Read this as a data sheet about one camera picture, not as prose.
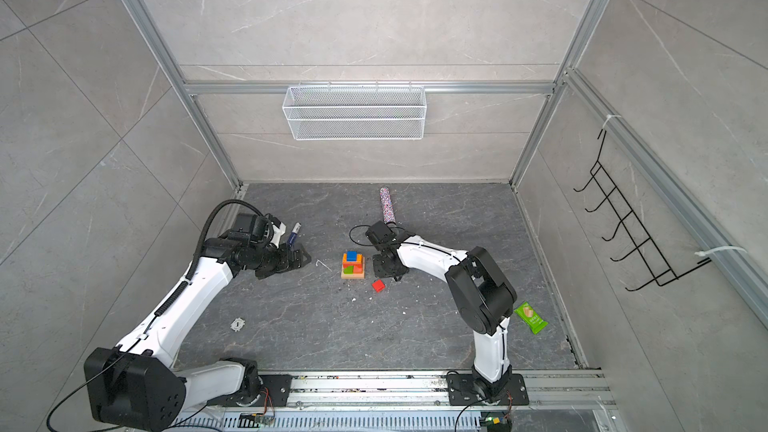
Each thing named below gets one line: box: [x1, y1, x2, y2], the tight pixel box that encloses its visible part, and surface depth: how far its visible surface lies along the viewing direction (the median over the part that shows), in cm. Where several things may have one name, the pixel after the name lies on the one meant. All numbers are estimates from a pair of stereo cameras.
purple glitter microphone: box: [379, 186, 396, 224], surface depth 109 cm
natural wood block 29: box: [341, 270, 365, 279], surface depth 95 cm
